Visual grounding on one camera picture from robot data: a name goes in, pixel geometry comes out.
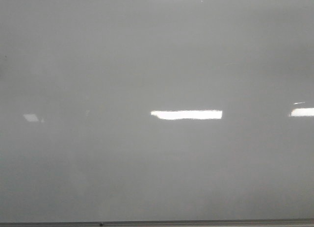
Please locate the white whiteboard with aluminium frame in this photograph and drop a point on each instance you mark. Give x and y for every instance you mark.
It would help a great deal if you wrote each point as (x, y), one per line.
(135, 110)

